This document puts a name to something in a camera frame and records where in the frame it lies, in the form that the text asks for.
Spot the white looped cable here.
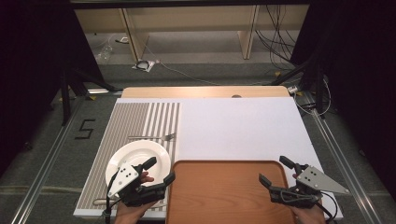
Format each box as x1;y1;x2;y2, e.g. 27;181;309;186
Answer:
293;76;333;118

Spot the silver fork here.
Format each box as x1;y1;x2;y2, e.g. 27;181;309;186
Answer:
127;133;177;142

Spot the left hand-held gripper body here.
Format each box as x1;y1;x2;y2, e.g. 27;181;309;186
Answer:
106;161;166;208

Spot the brown wooden tray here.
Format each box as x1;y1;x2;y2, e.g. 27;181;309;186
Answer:
164;159;298;224

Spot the clear plastic bag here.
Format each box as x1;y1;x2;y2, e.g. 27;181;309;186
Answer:
93;35;116;63

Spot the black metal stand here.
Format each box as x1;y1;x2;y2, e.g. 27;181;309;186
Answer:
270;52;328;116
59;59;124;127

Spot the light wooden desk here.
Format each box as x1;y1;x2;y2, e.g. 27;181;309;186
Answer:
74;4;311;62

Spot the bundle of black cables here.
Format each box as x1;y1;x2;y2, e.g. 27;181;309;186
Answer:
255;4;298;71

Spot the person's right hand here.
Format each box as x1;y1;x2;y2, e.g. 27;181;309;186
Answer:
290;203;327;224

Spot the black metal crossbar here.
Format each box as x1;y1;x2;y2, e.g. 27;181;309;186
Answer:
69;0;312;9

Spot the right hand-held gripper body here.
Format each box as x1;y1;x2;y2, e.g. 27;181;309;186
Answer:
268;162;350;209

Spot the white table cover board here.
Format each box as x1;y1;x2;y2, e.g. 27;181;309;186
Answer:
73;96;344;221

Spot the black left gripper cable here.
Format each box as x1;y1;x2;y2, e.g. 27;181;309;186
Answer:
102;171;120;224

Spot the person's left hand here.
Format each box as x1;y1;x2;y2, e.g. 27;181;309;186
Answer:
114;171;158;224

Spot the striped grey placemat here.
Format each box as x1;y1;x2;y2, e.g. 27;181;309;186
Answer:
76;102;181;213

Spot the black curtain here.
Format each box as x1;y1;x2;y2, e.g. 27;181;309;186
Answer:
290;0;396;200
0;0;106;178

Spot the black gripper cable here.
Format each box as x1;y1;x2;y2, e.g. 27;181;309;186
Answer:
102;171;120;224
317;190;340;224

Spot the plastic bag with black cable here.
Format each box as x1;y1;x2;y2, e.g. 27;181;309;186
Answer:
132;59;156;73

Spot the metal floor rail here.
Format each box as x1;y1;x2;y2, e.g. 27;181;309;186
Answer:
303;91;386;224
10;92;85;224

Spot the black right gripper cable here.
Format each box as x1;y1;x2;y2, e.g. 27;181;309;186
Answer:
317;190;340;224

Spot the white ceramic plate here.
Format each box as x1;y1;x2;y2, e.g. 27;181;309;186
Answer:
105;139;172;196

